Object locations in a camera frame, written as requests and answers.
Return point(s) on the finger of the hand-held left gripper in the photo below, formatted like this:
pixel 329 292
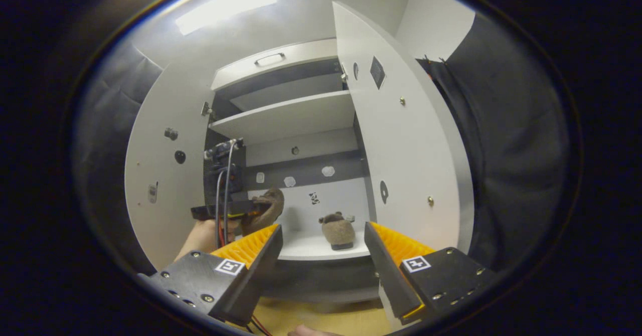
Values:
pixel 235 209

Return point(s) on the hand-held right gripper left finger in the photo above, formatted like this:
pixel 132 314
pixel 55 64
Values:
pixel 261 271

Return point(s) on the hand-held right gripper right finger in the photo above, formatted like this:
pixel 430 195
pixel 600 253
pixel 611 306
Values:
pixel 388 271

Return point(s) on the brown fuzzy shoe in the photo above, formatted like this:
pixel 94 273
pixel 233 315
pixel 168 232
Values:
pixel 263 225
pixel 338 233

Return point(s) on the white cabinet door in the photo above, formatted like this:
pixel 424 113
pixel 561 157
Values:
pixel 401 150
pixel 175 105

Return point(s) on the white cabinet drawer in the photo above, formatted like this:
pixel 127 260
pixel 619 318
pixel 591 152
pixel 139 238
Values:
pixel 311 55

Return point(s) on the black backdrop cloth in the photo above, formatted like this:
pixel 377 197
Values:
pixel 516 150

